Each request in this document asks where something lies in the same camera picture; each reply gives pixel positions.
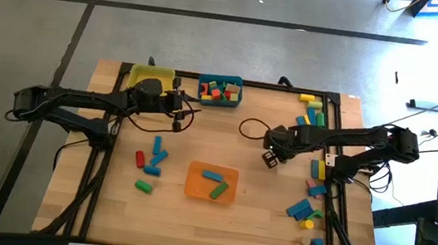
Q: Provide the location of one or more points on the yellow short cylinder block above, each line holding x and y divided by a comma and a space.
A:
307, 225

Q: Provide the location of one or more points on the light blue large block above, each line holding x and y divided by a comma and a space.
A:
297, 208

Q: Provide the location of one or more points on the blue rectangular block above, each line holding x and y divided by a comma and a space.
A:
315, 169

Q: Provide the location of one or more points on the light green rectangular block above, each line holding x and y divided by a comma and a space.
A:
234, 97

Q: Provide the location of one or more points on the light green cylinder block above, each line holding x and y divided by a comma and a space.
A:
315, 105

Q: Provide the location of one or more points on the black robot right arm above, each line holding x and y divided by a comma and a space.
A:
347, 136

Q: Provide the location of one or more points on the red cylinder block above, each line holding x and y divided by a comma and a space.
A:
139, 159

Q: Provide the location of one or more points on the blue short cylinder block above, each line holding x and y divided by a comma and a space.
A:
316, 243

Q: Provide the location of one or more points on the orange plastic bin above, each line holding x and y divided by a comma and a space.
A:
194, 186

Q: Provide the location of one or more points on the yellow rectangular block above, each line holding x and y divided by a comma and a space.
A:
322, 170

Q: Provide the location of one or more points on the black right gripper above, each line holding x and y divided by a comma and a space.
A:
281, 140

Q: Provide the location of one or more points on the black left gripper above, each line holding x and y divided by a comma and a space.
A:
171, 102

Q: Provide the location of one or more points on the black table clamp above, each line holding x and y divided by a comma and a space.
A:
152, 62
287, 82

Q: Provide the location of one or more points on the natural wood rectangular block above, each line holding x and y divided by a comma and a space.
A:
232, 88

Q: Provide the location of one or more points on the yellow long cylinder block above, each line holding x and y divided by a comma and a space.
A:
307, 97

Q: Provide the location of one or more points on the yellow plastic bin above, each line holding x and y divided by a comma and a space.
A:
145, 73

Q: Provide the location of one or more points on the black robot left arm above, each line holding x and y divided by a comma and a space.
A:
71, 98

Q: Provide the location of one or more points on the orange-red short block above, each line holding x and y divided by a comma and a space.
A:
216, 94

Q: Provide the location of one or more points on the white metal bracket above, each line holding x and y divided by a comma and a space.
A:
330, 160

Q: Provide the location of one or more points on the blue long block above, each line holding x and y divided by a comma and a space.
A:
212, 176
159, 158
156, 145

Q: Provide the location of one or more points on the natural wood cylinder block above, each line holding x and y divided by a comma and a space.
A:
305, 241

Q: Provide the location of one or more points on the red arch block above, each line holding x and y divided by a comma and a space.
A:
228, 94

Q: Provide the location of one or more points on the small black floor object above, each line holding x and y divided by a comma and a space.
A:
396, 77

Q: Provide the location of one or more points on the dark blue large block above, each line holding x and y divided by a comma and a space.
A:
305, 214

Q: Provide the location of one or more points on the pink small block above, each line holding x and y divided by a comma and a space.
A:
310, 182

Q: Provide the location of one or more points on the yellow thin block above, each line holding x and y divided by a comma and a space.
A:
307, 119

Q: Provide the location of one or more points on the yellow arch block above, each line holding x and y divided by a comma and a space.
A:
206, 97

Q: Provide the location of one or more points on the green long block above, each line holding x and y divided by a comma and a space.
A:
219, 190

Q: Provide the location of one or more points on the teal plastic bin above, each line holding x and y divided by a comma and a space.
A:
221, 104

